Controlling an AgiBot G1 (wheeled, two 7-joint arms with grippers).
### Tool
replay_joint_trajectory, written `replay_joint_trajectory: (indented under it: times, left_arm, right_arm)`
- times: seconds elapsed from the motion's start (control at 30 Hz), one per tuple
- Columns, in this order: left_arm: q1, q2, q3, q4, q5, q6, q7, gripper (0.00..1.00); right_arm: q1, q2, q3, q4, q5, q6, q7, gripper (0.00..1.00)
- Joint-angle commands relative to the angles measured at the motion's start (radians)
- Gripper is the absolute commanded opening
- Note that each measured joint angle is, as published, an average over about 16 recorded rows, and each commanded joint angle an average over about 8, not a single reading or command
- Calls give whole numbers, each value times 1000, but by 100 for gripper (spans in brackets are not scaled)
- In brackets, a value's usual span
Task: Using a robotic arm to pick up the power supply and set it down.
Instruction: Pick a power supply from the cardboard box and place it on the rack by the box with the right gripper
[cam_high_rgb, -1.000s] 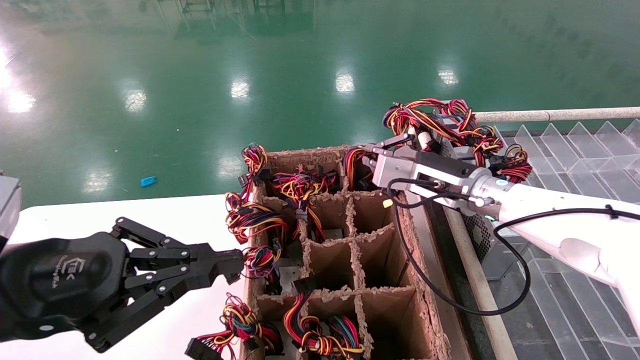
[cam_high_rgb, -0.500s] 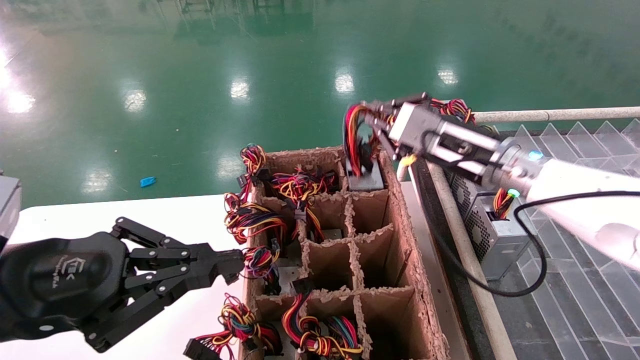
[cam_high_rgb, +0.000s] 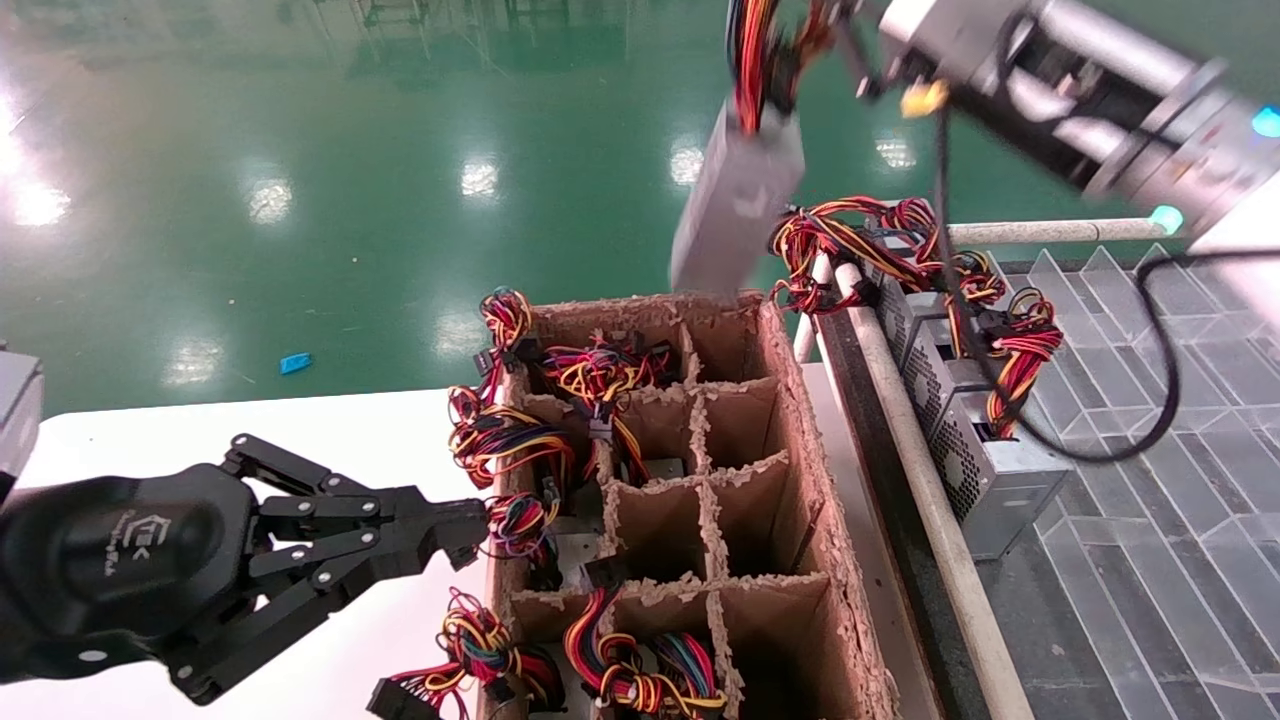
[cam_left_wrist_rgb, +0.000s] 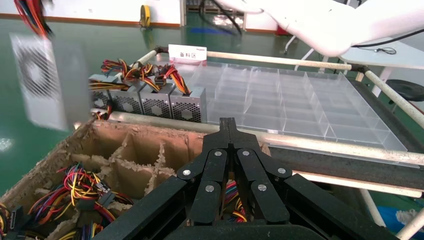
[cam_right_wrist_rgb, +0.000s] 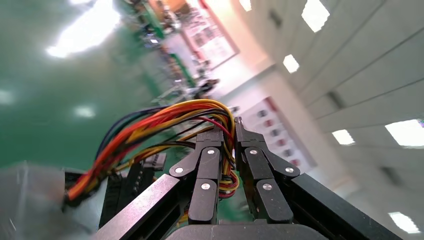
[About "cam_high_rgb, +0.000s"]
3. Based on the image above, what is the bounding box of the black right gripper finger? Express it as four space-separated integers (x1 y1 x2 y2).
838 0 891 101

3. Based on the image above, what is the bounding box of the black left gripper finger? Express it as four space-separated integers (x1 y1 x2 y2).
222 433 491 543

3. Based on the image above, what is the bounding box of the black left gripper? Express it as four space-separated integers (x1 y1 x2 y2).
0 465 489 706

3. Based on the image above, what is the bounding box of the brown cardboard divider box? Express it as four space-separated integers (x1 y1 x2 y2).
478 290 901 720

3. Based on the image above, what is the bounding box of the clear plastic divider tray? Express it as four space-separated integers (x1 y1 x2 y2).
980 245 1280 720

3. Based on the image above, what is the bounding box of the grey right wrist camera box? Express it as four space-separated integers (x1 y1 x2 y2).
880 0 1046 81

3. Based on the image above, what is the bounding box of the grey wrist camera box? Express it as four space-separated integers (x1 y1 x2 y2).
880 0 1046 81
0 350 46 481

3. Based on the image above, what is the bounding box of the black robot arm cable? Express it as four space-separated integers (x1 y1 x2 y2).
932 100 1280 465

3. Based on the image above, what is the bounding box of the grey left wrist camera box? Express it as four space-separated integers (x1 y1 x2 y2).
0 350 46 481

